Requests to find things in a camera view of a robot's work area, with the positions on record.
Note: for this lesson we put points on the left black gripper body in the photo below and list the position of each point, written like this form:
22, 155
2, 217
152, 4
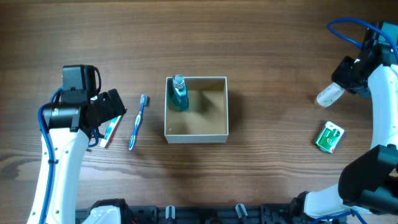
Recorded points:
112, 104

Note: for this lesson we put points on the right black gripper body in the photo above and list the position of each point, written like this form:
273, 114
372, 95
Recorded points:
343, 74

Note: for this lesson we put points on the white lotion tube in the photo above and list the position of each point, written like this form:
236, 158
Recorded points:
329, 95

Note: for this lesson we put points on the green soap box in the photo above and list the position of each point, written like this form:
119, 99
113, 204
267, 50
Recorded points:
329, 137

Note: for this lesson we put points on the blue mouthwash bottle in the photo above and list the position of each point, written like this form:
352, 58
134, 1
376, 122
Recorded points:
180, 92

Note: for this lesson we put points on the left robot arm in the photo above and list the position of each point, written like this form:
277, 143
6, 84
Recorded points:
68, 122

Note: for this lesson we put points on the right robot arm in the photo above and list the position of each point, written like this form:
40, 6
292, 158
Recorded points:
366, 184

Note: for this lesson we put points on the teal red toothpaste tube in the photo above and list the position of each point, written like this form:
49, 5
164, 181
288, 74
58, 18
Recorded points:
110, 131

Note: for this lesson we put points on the blue white toothbrush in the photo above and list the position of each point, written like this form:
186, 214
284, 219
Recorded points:
138, 121

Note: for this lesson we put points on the white cardboard open box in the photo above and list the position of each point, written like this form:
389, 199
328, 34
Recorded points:
206, 120

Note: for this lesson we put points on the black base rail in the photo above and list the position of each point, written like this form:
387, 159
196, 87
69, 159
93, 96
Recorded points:
261, 214

